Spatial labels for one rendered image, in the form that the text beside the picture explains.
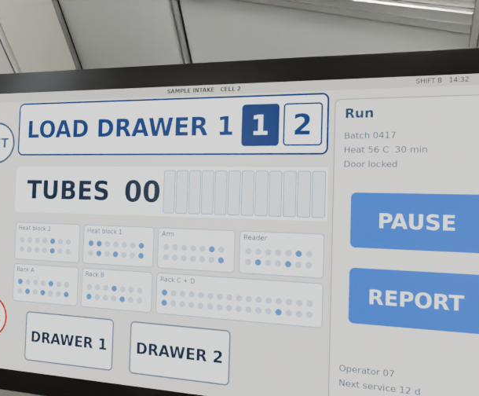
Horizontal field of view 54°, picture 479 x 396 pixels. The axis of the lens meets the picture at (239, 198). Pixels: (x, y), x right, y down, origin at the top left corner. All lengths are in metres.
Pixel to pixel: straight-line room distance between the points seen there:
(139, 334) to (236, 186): 0.16
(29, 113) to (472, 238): 0.41
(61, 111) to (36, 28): 3.53
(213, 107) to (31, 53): 3.63
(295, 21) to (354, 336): 1.01
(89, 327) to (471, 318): 0.32
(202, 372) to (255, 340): 0.06
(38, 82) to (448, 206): 0.39
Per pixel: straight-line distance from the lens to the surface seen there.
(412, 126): 0.40
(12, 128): 0.52
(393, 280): 0.39
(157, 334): 0.44
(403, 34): 1.12
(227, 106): 0.42
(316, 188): 0.39
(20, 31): 3.98
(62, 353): 0.49
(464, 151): 0.40
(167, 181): 0.43
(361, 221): 0.39
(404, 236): 0.39
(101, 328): 0.47
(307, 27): 1.28
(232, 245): 0.41
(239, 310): 0.41
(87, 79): 0.48
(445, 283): 0.40
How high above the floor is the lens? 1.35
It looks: 37 degrees down
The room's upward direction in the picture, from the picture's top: 10 degrees counter-clockwise
